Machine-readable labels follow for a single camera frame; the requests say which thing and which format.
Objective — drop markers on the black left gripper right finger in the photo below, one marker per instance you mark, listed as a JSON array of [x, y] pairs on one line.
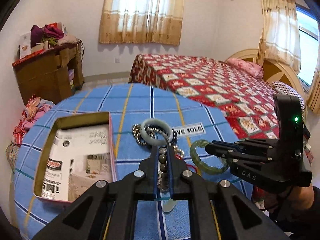
[[217, 210]]

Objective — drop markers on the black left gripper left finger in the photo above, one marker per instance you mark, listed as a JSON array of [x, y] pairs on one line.
[[106, 210]]

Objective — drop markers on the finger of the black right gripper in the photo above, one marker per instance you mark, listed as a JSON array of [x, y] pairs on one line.
[[232, 153], [248, 145]]

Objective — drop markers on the dark green jade bangle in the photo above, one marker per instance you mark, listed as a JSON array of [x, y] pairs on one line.
[[201, 165]]

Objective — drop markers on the pink tin jewelry box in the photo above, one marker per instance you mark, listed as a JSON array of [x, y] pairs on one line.
[[71, 122]]

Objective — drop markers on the person's right hand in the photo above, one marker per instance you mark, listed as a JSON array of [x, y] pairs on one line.
[[299, 198]]

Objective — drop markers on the red patchwork bedspread bed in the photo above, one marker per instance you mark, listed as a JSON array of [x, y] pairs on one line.
[[245, 101]]

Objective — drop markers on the checked pillow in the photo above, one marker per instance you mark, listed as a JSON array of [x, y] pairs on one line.
[[285, 89]]

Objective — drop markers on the printed paper in tin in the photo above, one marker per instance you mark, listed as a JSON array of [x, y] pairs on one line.
[[78, 158]]

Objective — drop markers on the cream wooden headboard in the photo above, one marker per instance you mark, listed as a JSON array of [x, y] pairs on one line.
[[273, 70]]

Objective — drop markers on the pink pillow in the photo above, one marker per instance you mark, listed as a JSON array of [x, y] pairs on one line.
[[251, 68]]

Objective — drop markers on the pale green jade bangle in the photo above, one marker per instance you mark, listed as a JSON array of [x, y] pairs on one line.
[[156, 132]]

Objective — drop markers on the blue plaid table cloth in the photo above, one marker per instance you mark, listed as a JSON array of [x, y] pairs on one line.
[[128, 104]]

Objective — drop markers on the beige side window curtain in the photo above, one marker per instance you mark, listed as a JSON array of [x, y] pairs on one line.
[[280, 40]]

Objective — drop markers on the colourful clothes pile on floor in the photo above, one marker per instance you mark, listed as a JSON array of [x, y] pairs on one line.
[[35, 108]]

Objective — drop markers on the brown wooden desk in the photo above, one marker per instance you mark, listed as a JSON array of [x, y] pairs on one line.
[[53, 75]]

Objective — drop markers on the pile of clothes on desk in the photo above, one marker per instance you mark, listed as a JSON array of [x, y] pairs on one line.
[[52, 34]]

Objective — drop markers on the white box on desk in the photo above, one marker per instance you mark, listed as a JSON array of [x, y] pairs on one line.
[[24, 45]]

